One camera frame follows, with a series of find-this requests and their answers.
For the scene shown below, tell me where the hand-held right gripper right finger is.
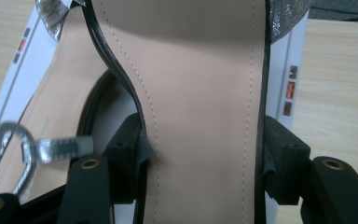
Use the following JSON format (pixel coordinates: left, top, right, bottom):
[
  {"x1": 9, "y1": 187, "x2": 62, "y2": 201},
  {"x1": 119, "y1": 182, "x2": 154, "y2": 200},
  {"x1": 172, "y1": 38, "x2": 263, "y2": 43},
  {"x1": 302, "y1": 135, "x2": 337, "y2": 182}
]
[{"x1": 262, "y1": 115, "x2": 311, "y2": 206}]

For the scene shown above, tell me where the black sandal with silver straps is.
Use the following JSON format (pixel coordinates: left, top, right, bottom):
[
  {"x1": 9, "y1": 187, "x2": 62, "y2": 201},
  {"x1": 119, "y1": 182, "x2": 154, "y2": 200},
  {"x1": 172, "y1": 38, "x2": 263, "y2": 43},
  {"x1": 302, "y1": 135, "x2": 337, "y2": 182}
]
[
  {"x1": 82, "y1": 0, "x2": 312, "y2": 224},
  {"x1": 0, "y1": 0, "x2": 144, "y2": 203}
]

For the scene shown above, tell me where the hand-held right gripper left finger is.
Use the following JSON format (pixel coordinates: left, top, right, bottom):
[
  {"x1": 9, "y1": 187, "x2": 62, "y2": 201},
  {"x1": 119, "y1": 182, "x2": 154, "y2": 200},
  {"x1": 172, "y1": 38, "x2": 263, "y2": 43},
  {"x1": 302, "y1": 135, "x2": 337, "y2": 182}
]
[{"x1": 102, "y1": 111, "x2": 156, "y2": 205}]

